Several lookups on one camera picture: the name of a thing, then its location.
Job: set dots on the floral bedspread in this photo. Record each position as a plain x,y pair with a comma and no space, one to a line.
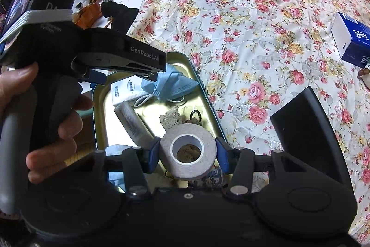
260,33

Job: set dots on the black plush toy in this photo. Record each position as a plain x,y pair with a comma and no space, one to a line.
121,14

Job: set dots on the white tape roll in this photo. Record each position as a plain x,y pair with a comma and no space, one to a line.
202,160

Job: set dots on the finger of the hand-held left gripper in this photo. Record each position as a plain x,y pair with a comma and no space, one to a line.
96,77

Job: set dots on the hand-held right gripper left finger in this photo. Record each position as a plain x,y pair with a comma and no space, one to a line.
153,154

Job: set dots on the white plastic packet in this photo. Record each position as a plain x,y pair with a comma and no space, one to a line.
127,90

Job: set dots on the white paper roll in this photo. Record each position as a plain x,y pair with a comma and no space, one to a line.
133,122

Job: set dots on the blue face mask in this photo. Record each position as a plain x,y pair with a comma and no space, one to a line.
173,85

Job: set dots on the small figurine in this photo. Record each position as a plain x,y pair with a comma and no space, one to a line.
365,72

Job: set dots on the gold metal tin tray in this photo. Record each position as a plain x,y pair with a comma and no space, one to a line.
153,111

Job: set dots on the pale face mask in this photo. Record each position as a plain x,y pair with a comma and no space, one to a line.
115,150

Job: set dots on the person's left hand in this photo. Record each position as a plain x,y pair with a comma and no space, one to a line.
17,85

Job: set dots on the floral fabric pouch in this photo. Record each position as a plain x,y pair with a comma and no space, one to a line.
211,177

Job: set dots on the beige lace doily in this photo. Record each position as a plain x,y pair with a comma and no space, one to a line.
170,118

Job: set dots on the blue white tissue pack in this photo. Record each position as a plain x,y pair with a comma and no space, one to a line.
352,41

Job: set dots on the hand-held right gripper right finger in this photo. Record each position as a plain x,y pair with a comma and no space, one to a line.
222,156

